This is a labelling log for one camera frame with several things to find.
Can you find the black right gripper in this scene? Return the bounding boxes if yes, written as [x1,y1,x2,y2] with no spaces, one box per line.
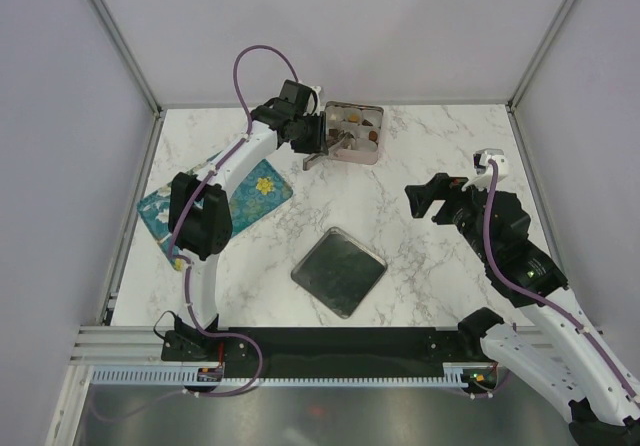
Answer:
[404,171,495,263]

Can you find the metal tongs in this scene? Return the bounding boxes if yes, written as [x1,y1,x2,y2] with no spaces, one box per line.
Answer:
[302,131,355,171]

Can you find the square tin lid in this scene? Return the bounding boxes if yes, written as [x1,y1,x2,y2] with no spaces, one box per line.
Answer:
[290,227,387,319]

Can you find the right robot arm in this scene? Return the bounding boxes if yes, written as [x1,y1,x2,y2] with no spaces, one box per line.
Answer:
[404,173,639,445]

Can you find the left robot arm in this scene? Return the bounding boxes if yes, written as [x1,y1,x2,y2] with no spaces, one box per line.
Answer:
[161,80,327,361]

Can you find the pink chocolate tin box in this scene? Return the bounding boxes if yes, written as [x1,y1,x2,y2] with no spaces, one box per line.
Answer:
[324,101,384,166]

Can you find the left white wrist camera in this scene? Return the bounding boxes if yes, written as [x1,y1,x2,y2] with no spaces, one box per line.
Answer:
[306,86,323,114]

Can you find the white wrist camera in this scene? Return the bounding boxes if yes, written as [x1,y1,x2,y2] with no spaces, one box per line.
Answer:
[306,86,323,114]
[462,148,510,191]

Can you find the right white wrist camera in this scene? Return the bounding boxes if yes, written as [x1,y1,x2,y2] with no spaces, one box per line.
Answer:
[462,148,510,191]

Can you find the slotted cable duct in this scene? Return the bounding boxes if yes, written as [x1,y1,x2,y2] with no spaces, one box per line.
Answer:
[91,364,495,389]

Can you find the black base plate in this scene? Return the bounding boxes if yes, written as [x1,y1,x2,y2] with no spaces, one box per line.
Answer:
[161,326,490,378]

